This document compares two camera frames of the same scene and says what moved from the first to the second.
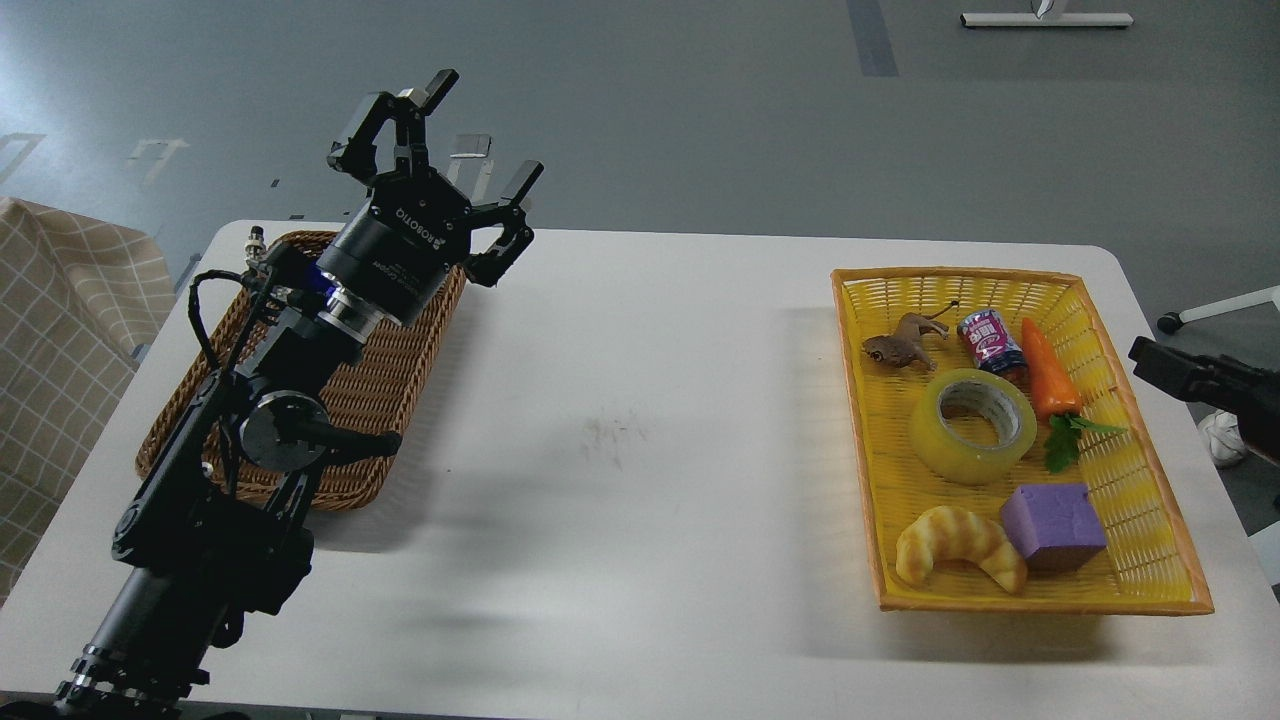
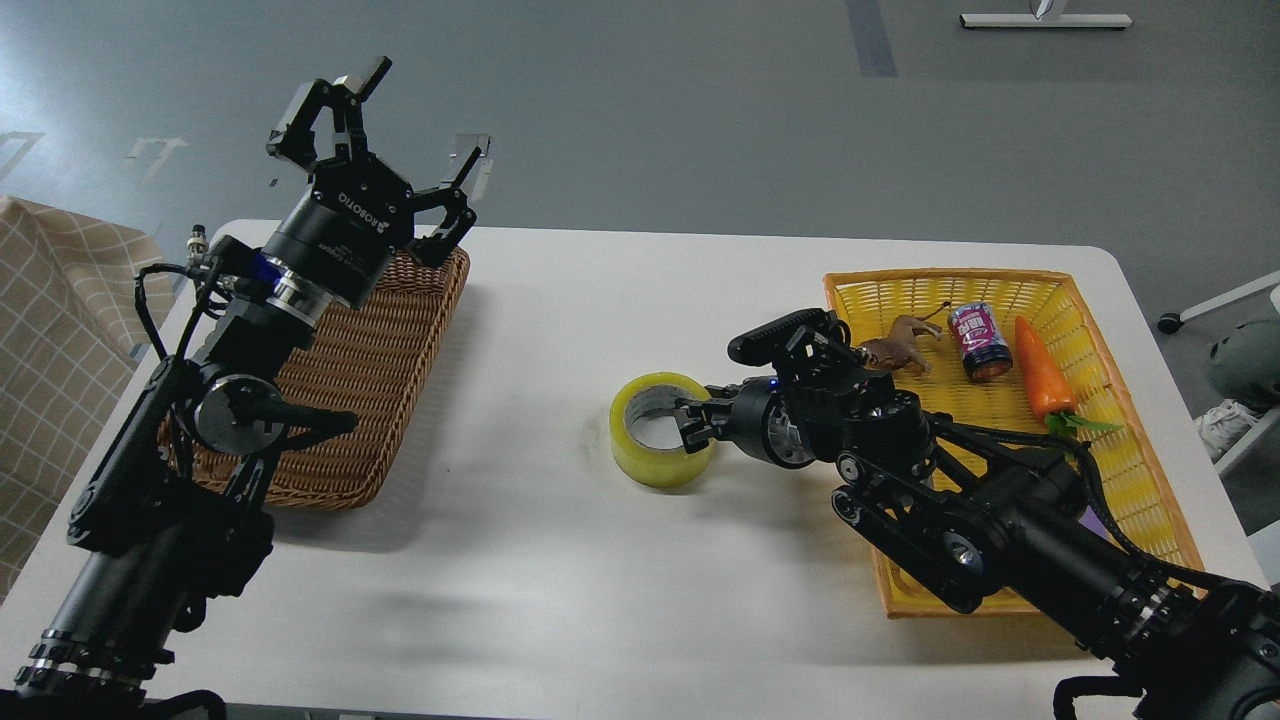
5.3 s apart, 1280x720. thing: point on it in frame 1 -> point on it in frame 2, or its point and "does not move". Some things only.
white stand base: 1047,19 does not move
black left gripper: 398,249 -> 344,234
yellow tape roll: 986,395 -> 656,466
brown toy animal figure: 901,348 does not move
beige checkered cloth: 77,301 does not move
